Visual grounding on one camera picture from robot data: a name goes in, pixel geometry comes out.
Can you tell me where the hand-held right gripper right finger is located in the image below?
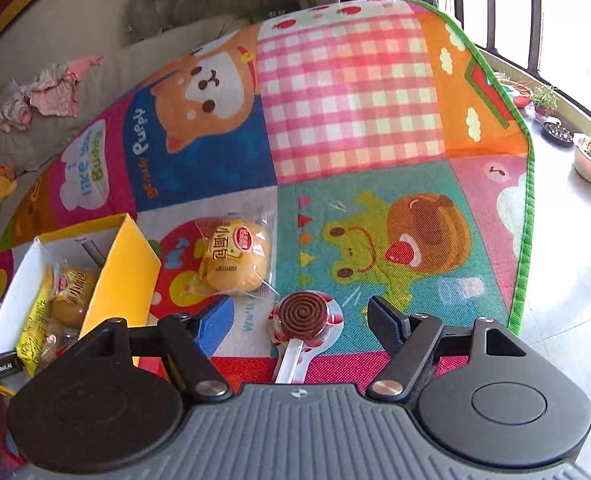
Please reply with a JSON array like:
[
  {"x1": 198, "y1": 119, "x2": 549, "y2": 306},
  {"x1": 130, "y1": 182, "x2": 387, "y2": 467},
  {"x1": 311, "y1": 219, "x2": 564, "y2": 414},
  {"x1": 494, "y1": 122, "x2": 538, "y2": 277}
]
[{"x1": 365, "y1": 295, "x2": 525, "y2": 404}]

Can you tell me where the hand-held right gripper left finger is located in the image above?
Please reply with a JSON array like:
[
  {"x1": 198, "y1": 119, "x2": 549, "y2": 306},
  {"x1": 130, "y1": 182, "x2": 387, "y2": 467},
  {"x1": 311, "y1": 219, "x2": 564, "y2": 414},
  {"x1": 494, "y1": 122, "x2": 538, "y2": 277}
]
[{"x1": 77, "y1": 295, "x2": 233, "y2": 404}]

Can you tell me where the packaged yellow bread bun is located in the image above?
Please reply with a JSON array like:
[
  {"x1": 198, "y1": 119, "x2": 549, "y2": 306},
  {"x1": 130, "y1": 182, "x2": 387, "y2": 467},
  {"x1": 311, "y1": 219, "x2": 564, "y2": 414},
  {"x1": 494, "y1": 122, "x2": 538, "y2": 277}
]
[
  {"x1": 194, "y1": 214, "x2": 278, "y2": 297},
  {"x1": 50, "y1": 267, "x2": 100, "y2": 330}
]

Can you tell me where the yellow snack packet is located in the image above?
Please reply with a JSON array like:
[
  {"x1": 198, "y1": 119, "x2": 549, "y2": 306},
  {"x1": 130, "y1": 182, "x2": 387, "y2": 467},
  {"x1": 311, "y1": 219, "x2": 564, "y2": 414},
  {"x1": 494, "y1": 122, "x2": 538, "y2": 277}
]
[{"x1": 16, "y1": 269, "x2": 57, "y2": 377}]

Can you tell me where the brown spiral lollipop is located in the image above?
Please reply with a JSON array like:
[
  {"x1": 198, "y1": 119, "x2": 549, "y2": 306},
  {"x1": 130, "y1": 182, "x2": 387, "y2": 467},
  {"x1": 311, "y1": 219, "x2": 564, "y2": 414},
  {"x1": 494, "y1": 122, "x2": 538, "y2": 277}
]
[{"x1": 268, "y1": 290, "x2": 345, "y2": 386}]

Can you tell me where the yellow cardboard box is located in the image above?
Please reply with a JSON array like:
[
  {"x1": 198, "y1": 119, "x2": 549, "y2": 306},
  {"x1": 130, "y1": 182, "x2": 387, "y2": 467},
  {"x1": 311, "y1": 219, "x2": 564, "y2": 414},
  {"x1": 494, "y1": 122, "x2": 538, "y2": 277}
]
[{"x1": 0, "y1": 212, "x2": 163, "y2": 397}]

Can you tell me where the colourful cartoon play mat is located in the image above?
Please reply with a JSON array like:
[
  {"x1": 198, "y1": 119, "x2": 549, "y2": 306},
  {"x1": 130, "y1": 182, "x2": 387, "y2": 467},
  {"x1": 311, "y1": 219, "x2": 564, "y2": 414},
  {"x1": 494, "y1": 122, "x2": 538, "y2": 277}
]
[{"x1": 0, "y1": 0, "x2": 535, "y2": 387}]

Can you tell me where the beige sofa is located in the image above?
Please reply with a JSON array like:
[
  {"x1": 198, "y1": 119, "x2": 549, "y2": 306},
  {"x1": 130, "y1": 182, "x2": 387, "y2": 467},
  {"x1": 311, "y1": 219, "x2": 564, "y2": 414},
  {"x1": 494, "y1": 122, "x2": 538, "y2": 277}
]
[{"x1": 0, "y1": 10, "x2": 259, "y2": 221}]

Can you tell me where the dark shallow plant pot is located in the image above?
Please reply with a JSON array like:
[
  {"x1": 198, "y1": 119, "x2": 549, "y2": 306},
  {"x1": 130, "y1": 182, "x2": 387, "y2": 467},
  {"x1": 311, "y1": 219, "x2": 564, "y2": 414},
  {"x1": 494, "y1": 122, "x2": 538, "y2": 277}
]
[{"x1": 542, "y1": 120, "x2": 575, "y2": 149}]

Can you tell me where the red plant pot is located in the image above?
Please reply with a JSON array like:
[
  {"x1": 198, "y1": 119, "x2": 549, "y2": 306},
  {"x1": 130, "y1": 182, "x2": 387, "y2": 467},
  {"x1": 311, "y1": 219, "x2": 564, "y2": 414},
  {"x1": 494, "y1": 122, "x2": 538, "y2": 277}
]
[{"x1": 503, "y1": 79, "x2": 533, "y2": 109}]

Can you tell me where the small brown plant pot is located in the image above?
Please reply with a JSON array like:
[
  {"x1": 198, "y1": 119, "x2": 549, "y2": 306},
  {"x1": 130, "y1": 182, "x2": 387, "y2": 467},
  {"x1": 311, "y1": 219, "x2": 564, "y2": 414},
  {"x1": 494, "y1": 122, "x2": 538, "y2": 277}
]
[{"x1": 529, "y1": 84, "x2": 560, "y2": 117}]

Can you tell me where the pile of pink baby clothes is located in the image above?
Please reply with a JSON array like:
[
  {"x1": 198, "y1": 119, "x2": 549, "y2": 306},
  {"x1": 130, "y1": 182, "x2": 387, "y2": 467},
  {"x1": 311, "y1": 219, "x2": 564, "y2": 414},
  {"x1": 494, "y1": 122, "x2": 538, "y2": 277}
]
[{"x1": 0, "y1": 55, "x2": 105, "y2": 142}]

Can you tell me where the small digital clock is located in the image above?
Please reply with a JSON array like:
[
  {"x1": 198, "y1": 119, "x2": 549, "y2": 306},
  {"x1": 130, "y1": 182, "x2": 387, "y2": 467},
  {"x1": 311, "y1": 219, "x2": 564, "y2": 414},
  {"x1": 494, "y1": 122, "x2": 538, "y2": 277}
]
[{"x1": 256, "y1": 5, "x2": 301, "y2": 20}]

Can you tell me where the grey pumpkin cushion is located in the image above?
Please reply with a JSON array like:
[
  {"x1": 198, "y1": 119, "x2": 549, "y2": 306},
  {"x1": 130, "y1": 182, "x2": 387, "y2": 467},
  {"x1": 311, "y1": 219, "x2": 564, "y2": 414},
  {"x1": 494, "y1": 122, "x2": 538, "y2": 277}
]
[{"x1": 124, "y1": 0, "x2": 211, "y2": 43}]

